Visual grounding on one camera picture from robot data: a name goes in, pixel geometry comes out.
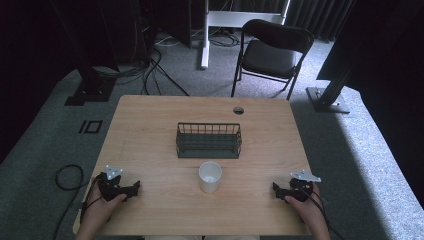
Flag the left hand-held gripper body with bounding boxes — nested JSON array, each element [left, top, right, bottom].
[[96, 164, 135, 203]]

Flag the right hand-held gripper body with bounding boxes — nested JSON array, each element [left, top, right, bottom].
[[279, 169, 322, 204]]

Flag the white cup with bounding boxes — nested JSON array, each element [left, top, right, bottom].
[[198, 161, 223, 194]]

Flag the dark wire basket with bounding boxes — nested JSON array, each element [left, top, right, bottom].
[[175, 122, 243, 160]]

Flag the person's right hand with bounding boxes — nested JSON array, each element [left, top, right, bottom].
[[283, 182, 326, 229]]

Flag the person's left hand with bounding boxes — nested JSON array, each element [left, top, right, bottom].
[[80, 182, 128, 228]]

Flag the black metal stand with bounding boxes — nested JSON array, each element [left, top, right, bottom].
[[49, 0, 118, 107], [305, 0, 371, 115]]

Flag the black folding chair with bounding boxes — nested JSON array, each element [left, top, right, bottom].
[[230, 18, 315, 102]]

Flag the dark cabinet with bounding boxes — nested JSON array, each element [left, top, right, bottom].
[[139, 0, 194, 50]]

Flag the dark grey curtain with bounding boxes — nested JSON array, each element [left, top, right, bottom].
[[285, 0, 357, 43]]

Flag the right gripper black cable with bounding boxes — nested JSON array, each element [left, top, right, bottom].
[[297, 185, 346, 240]]

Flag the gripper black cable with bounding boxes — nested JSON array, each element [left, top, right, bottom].
[[297, 185, 346, 240], [80, 175, 105, 222]]

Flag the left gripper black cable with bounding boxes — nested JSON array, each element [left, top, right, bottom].
[[80, 175, 105, 222]]

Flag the black looped floor cable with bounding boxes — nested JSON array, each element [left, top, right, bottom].
[[52, 163, 92, 240]]

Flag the bundle of black floor cables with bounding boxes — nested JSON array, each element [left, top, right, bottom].
[[93, 31, 191, 98]]

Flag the coiled cables under desk frame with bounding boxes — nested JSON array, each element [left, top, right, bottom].
[[208, 29, 242, 48]]

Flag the white desk frame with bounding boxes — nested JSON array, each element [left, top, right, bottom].
[[199, 0, 292, 71]]

